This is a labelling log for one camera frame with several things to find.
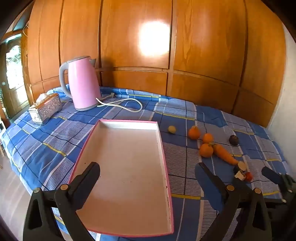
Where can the pink electric kettle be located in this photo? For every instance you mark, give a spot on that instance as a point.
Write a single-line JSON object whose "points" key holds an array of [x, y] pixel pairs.
{"points": [[82, 85]]}

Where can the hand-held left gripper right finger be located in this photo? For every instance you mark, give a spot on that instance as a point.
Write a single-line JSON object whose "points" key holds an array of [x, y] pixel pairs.
{"points": [[208, 185]]}

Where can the blue plaid blanket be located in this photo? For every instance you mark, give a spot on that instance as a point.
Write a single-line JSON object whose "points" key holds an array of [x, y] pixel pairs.
{"points": [[175, 111]]}

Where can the orange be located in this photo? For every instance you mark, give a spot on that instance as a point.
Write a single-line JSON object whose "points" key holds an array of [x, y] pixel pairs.
{"points": [[207, 138], [206, 150], [193, 133]]}

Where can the silver glitter tissue box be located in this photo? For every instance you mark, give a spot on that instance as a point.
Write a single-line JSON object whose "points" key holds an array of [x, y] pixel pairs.
{"points": [[45, 110]]}

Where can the wooden wardrobe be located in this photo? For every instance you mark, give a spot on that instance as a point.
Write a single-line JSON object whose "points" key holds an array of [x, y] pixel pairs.
{"points": [[196, 46]]}

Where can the wooden glass door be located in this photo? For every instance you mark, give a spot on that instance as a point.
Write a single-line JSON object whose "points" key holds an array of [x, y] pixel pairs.
{"points": [[13, 69]]}

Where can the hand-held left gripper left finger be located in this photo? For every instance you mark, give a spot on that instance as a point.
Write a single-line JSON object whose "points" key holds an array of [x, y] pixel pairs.
{"points": [[91, 173]]}

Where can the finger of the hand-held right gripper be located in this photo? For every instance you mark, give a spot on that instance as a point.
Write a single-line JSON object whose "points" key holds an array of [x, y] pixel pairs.
{"points": [[269, 173]]}

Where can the small yellow-green fruit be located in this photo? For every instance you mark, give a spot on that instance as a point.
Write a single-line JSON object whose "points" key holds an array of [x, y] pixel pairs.
{"points": [[171, 129]]}

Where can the pink cardboard tray box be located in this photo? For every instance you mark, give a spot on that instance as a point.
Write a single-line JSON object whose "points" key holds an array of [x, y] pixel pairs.
{"points": [[129, 162]]}

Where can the orange carrot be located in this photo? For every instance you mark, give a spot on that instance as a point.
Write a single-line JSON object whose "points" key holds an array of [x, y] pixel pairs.
{"points": [[224, 154]]}

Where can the red tomato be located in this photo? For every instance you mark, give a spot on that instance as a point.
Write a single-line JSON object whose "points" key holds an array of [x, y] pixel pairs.
{"points": [[248, 176]]}

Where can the cut eggplant piece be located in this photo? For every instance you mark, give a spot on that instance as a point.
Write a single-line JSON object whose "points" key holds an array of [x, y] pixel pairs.
{"points": [[239, 175], [241, 166]]}

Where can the dark purple round fruit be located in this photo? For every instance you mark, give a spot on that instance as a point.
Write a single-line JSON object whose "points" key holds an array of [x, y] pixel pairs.
{"points": [[233, 140]]}

